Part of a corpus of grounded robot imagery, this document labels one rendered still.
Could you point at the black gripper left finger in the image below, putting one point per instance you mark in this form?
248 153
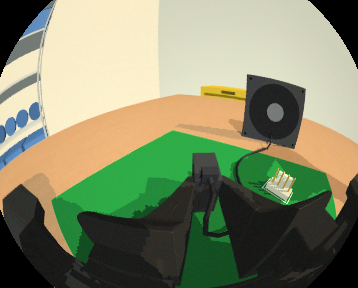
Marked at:
164 234

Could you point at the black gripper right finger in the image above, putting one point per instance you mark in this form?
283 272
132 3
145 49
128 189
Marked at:
257 225

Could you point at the green circuit board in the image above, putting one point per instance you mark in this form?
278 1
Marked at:
136 184

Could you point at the black cooling fan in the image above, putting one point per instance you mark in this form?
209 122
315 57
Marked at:
273 108

